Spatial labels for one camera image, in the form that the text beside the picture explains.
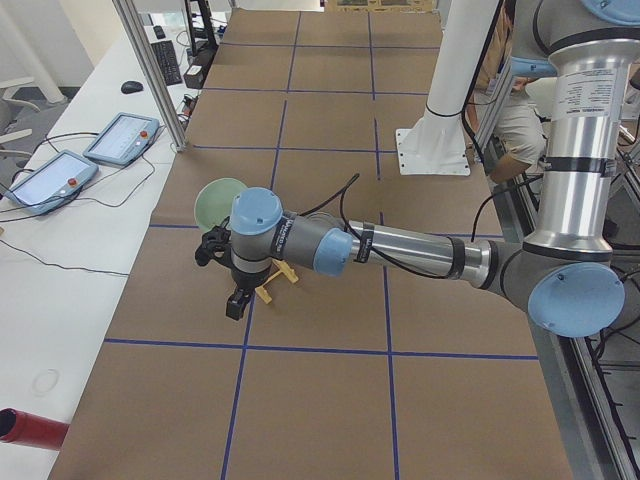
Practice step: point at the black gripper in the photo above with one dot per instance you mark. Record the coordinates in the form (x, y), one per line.
(243, 280)

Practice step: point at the light green plate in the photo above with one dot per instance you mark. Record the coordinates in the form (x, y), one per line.
(214, 202)

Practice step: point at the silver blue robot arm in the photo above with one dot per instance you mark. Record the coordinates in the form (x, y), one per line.
(560, 274)

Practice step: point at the wooden dish rack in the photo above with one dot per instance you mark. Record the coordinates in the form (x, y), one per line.
(281, 269)

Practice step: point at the brown paper table mat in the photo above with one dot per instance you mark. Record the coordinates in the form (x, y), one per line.
(357, 371)

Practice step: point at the far teach pendant tablet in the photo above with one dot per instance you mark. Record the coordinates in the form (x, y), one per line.
(123, 140)

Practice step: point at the teach pendant tablet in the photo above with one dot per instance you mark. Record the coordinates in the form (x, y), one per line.
(123, 140)
(54, 183)

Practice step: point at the near teach pendant tablet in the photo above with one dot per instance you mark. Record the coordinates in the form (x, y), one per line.
(54, 183)

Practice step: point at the black computer mouse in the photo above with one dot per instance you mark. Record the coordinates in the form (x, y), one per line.
(130, 87)

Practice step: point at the red cylinder tube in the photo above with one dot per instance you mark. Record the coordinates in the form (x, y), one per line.
(27, 429)

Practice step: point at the black keyboard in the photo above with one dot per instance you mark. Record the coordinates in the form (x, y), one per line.
(166, 58)

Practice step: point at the person in beige clothes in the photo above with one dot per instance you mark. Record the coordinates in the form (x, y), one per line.
(517, 125)

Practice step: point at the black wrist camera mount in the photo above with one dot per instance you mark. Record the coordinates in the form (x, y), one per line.
(215, 246)

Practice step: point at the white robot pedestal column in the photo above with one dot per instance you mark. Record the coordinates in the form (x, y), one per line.
(435, 145)

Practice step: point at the aluminium frame post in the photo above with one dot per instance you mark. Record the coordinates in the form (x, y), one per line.
(136, 33)

